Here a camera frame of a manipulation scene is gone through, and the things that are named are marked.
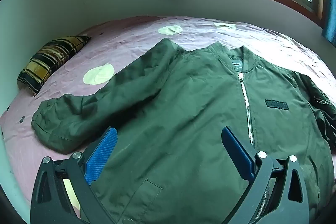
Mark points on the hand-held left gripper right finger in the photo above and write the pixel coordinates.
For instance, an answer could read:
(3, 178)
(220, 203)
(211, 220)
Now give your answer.
(236, 150)

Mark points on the pink bed with green dots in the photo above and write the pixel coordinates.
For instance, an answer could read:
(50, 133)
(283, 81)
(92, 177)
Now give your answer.
(118, 37)

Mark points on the teal curtain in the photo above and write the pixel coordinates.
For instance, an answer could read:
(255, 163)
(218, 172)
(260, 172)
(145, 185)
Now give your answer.
(330, 16)

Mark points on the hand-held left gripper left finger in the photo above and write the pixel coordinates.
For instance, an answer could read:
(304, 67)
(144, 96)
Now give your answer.
(102, 153)

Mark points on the green bomber jacket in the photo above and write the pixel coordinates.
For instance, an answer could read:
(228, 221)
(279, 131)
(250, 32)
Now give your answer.
(183, 98)

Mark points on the yellow black plaid pillow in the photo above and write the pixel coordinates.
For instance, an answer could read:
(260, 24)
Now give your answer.
(50, 61)

